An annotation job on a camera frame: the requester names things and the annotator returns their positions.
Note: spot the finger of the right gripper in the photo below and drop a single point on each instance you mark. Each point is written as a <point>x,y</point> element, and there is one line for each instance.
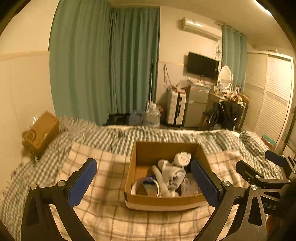
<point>286,164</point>
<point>251,176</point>

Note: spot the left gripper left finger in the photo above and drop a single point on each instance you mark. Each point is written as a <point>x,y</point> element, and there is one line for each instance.
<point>38,222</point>

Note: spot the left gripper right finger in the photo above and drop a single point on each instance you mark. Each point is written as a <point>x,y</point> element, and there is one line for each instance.
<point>249,222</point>

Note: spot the white sock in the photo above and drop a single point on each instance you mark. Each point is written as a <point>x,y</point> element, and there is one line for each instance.
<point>169,177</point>

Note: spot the white tape roll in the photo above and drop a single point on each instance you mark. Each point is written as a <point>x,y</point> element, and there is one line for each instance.
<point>146,186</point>

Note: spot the small wooden stool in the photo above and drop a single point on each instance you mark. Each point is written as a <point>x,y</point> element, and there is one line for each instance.
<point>271,144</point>

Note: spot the green gingham duvet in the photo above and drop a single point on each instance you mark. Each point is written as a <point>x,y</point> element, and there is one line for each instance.
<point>118,141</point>

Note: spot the clear plastic cup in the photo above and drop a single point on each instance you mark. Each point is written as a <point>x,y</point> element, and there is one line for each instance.
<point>189,186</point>

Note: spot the black jacket on chair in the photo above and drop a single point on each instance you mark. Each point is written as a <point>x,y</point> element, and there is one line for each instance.
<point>229,114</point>

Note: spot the beige plaid blanket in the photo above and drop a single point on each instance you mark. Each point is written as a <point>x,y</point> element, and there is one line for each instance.
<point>108,209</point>

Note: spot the white louvered wardrobe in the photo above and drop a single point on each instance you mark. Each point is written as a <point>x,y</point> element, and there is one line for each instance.
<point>269,85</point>

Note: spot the white oval mirror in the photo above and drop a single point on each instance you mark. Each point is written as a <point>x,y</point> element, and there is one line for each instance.
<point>225,78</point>

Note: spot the silver mini fridge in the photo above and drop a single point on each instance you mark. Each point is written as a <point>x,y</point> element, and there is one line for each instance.
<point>196,102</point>

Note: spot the small cardboard box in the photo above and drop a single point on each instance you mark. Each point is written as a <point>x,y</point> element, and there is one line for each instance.
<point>39,136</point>

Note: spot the white suitcase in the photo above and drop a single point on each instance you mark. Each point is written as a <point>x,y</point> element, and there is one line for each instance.
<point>175,107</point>

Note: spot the open cardboard box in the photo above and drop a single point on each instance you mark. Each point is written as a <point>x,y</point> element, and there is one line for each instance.
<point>146,154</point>

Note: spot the large water bottle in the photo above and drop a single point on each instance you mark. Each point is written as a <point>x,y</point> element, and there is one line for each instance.
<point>152,116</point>

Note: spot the narrow green curtain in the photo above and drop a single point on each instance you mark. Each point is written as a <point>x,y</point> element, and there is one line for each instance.
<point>234,54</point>

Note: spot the black television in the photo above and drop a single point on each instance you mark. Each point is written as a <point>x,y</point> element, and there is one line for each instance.
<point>202,66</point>

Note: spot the white air conditioner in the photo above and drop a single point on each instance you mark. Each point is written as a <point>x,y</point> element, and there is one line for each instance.
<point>201,29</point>

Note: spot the large green curtain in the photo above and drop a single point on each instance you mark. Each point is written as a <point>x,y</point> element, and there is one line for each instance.
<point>103,59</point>

